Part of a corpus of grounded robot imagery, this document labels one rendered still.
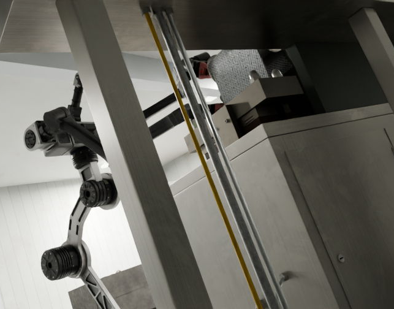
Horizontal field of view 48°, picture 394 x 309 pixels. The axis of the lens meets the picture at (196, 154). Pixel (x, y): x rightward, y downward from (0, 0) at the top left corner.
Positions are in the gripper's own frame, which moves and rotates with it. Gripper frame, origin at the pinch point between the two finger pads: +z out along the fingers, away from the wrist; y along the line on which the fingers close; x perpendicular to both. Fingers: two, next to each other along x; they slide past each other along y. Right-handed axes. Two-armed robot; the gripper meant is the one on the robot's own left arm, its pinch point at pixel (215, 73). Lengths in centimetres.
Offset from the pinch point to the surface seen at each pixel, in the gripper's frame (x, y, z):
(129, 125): 12, 79, 71
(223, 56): 8.5, 5.9, 10.3
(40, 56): -42, -27, -272
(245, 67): 6.8, 5.9, 21.6
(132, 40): 20, 61, 40
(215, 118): -4.5, 27.9, 33.4
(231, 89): -1.8, 6.3, 16.1
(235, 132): -6, 28, 42
